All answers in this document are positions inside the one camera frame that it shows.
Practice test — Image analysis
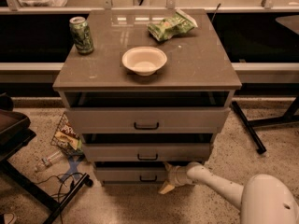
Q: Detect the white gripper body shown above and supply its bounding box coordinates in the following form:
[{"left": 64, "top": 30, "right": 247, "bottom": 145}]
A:
[{"left": 168, "top": 166, "right": 192, "bottom": 187}]

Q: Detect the grey drawer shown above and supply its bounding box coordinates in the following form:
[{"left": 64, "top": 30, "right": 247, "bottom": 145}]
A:
[
  {"left": 65, "top": 107, "right": 230, "bottom": 133},
  {"left": 93, "top": 168, "right": 167, "bottom": 184},
  {"left": 82, "top": 143, "right": 211, "bottom": 161}
]

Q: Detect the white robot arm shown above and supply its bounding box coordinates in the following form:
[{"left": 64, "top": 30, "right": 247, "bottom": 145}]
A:
[{"left": 159, "top": 162, "right": 299, "bottom": 224}]

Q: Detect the grey drawer cabinet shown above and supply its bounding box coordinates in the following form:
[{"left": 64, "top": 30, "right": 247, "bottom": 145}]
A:
[{"left": 52, "top": 8, "right": 243, "bottom": 187}]

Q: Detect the red chip bag on floor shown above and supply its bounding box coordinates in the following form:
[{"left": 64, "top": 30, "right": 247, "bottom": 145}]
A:
[{"left": 50, "top": 114, "right": 83, "bottom": 156}]

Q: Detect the white paper bowl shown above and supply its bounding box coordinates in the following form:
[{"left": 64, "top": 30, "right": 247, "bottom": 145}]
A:
[{"left": 121, "top": 47, "right": 167, "bottom": 76}]

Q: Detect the clear plastic bottle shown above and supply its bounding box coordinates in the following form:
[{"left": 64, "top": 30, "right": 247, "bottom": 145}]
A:
[{"left": 35, "top": 150, "right": 64, "bottom": 172}]

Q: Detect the green chip bag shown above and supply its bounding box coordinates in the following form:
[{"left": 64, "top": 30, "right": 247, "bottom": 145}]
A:
[{"left": 147, "top": 9, "right": 198, "bottom": 42}]

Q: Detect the green soda can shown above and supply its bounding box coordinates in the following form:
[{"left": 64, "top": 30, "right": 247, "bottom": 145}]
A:
[{"left": 69, "top": 16, "right": 94, "bottom": 54}]

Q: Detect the metal railing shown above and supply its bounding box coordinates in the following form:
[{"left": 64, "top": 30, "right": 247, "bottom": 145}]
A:
[{"left": 0, "top": 0, "right": 299, "bottom": 16}]

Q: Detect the black stand frame right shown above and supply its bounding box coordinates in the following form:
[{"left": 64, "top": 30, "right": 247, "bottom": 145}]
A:
[{"left": 231, "top": 94, "right": 299, "bottom": 155}]

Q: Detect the black cable on floor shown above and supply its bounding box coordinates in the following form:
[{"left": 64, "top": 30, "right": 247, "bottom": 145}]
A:
[{"left": 33, "top": 172, "right": 85, "bottom": 224}]

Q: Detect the black cart frame left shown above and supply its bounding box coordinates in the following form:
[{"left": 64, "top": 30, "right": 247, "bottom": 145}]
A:
[{"left": 0, "top": 93, "right": 93, "bottom": 224}]

